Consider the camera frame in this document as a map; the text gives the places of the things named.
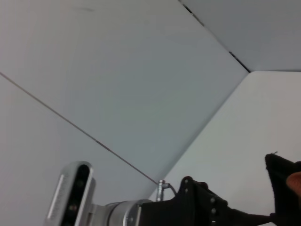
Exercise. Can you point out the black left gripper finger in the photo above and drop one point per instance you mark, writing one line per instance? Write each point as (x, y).
(218, 214)

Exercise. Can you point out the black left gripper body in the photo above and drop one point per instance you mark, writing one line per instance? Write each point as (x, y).
(169, 214)

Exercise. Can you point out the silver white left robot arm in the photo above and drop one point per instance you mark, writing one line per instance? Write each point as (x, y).
(120, 214)

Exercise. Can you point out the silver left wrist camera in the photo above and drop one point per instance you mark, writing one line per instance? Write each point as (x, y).
(77, 193)

